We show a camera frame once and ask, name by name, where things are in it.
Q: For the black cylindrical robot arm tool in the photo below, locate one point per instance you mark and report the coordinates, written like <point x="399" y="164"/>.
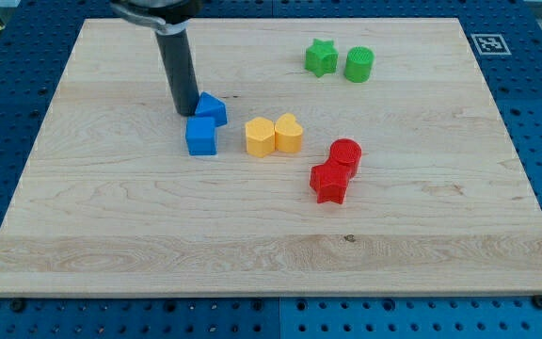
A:
<point x="168" y="19"/>

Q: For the yellow hexagon block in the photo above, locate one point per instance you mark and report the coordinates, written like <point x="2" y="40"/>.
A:
<point x="260" y="137"/>

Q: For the yellow heart block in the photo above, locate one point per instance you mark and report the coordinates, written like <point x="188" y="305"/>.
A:
<point x="288" y="134"/>

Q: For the red star block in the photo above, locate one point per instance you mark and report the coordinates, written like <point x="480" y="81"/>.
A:
<point x="330" y="181"/>

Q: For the wooden board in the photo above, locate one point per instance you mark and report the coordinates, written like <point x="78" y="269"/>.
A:
<point x="111" y="205"/>

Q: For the red cylinder block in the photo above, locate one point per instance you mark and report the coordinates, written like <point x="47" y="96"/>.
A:
<point x="347" y="153"/>

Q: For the blue cube block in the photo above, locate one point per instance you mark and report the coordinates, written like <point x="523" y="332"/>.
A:
<point x="200" y="136"/>

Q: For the blue triangle block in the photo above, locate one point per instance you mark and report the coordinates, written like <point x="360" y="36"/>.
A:
<point x="210" y="106"/>

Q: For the green star block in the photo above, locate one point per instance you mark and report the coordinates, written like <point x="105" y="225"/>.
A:
<point x="321" y="57"/>

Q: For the green cylinder block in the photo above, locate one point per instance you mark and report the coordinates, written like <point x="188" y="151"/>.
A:
<point x="359" y="64"/>

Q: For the white fiducial marker tag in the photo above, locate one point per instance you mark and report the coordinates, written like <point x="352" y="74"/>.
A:
<point x="488" y="44"/>

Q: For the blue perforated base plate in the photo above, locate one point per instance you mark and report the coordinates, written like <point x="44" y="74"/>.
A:
<point x="34" y="48"/>

